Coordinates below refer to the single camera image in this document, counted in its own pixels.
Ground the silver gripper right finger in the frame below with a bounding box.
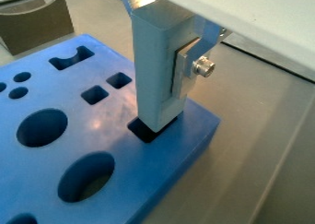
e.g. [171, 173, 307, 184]
[173, 16, 231, 100]

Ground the light blue rectangular block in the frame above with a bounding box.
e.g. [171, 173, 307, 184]
[131, 0, 197, 132]

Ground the blue shape sorting board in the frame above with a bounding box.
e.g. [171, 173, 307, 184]
[0, 35, 219, 224]

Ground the dark grey arch block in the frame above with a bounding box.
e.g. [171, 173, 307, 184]
[0, 0, 74, 55]

